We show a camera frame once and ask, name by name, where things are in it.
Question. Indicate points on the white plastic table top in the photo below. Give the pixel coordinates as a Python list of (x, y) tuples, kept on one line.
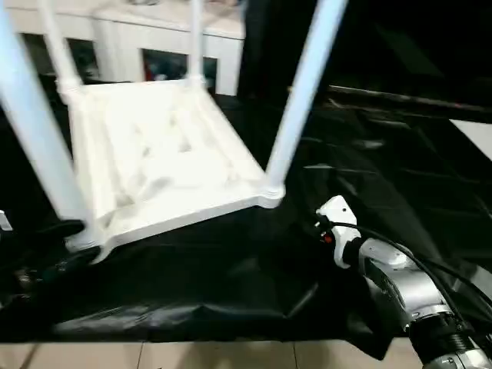
[(161, 153)]

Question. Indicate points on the black work mat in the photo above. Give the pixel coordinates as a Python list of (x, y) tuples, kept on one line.
[(230, 288)]

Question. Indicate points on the grey metal rod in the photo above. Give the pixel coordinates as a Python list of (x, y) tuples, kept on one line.
[(415, 102)]

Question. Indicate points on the white sideboard with glass doors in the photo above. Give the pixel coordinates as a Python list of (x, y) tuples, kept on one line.
[(127, 34)]

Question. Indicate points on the black backdrop cloth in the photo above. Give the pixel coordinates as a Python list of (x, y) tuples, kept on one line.
[(403, 38)]

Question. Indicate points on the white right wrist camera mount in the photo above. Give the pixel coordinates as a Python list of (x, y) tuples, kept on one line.
[(342, 223)]

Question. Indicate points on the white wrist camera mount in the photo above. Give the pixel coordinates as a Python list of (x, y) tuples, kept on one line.
[(4, 220), (342, 223)]

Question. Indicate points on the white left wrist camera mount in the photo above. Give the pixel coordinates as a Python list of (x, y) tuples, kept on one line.
[(4, 220)]

